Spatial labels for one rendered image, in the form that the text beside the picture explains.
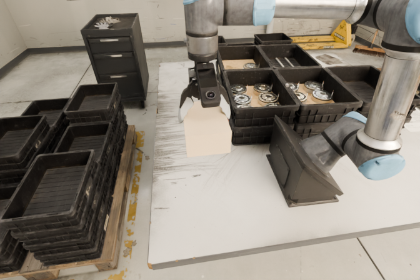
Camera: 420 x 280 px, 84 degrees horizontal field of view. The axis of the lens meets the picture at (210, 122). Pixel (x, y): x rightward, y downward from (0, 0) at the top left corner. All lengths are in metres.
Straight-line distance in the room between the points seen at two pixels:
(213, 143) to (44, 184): 1.12
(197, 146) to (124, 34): 1.92
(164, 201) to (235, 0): 0.75
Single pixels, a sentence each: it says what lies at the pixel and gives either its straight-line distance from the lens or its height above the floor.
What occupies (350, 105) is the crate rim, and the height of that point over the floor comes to 0.92.
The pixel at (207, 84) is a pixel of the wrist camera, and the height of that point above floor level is 1.24.
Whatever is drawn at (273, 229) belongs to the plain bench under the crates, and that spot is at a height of 0.70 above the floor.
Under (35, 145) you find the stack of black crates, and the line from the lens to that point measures 1.80.
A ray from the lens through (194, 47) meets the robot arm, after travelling 0.56.
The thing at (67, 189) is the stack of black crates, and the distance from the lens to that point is 1.47.
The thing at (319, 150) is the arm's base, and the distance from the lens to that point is 0.95.
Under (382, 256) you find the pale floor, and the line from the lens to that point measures 1.94.
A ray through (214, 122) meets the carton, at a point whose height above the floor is 1.12.
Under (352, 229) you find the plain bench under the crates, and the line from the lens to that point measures 1.04.
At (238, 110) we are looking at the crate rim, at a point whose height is 0.93.
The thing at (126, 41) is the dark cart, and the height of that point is 0.77.
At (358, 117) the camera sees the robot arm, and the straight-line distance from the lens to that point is 0.96.
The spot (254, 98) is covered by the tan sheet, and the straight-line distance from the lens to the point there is 1.32.
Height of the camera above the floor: 1.50
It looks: 37 degrees down
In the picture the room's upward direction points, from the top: straight up
